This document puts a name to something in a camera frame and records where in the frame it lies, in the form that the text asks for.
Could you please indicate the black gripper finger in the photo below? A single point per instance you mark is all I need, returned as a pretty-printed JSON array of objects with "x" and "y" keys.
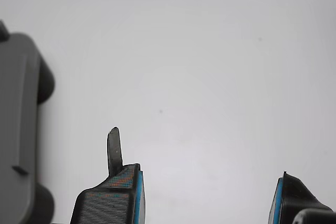
[
  {"x": 105, "y": 205},
  {"x": 291, "y": 195}
]

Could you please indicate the gray plastic box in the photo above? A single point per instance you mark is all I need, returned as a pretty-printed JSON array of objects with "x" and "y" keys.
[{"x": 15, "y": 103}]

